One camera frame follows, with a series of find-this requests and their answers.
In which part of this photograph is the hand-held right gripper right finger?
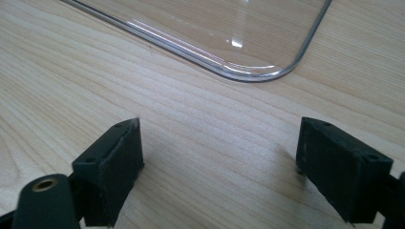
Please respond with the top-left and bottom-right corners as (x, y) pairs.
(295, 116), (394, 224)

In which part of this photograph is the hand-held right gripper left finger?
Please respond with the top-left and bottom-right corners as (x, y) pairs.
(71, 117), (145, 228)

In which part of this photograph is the clear plastic tray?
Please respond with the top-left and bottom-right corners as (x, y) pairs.
(60, 0), (333, 84)

